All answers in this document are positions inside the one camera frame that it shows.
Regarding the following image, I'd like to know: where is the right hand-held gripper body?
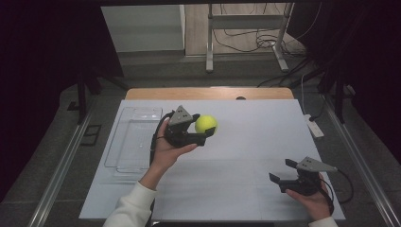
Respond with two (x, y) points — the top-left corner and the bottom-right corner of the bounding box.
(278, 156), (339, 197)

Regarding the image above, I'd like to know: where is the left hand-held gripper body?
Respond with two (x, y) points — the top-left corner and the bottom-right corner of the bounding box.
(163, 105), (208, 148)

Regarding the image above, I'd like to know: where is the yellow tennis ball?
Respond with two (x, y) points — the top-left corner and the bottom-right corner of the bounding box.
(194, 113), (219, 135)

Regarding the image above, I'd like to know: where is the clear plastic container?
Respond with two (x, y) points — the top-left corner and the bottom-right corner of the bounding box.
(103, 106), (165, 177)

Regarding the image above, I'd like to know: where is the person's right hand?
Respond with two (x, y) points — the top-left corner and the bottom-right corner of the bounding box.
(285, 172), (335, 221)

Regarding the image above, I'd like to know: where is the person's left hand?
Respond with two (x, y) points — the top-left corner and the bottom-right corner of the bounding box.
(149, 119), (200, 183)

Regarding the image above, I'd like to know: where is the wooden table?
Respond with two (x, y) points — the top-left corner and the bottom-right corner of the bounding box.
(125, 87), (295, 101)

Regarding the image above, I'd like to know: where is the white board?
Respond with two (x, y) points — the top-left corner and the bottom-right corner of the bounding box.
(78, 98), (346, 221)

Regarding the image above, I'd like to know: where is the white power strip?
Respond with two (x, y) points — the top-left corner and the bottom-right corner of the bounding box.
(304, 113), (325, 139)

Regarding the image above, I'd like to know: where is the black metal stand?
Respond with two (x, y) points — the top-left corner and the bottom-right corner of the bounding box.
(316, 61), (358, 125)
(66, 67), (131, 126)

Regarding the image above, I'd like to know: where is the white cabinet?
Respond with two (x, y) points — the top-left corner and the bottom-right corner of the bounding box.
(100, 4), (186, 54)

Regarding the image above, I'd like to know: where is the dark curtain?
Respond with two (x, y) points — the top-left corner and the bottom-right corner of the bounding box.
(286, 0), (401, 166)
(0, 0), (125, 203)

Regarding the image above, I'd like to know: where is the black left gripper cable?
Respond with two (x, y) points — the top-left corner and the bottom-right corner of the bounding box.
(148, 110), (176, 166)

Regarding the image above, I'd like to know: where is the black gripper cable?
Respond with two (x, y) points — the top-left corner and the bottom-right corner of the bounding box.
(148, 110), (176, 166)
(319, 169), (355, 216)

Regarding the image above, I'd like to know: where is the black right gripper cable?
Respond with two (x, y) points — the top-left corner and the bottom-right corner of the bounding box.
(319, 169), (355, 216)

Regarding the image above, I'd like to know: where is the black plug cable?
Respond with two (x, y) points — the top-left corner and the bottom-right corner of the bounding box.
(308, 94), (329, 123)

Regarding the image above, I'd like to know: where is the silver metal rail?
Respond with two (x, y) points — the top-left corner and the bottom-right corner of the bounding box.
(27, 105), (97, 227)
(321, 93), (401, 227)

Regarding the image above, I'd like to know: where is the white cable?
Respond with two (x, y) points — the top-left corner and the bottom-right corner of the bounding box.
(300, 73), (308, 116)

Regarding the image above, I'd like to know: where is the black rectangular frame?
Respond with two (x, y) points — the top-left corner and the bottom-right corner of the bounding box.
(79, 124), (103, 148)

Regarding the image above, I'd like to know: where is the tangle of black cables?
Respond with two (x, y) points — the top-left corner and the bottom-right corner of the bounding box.
(211, 2), (323, 59)

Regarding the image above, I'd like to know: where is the grey metal desk frame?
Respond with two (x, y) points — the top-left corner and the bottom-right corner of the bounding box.
(205, 2), (295, 74)

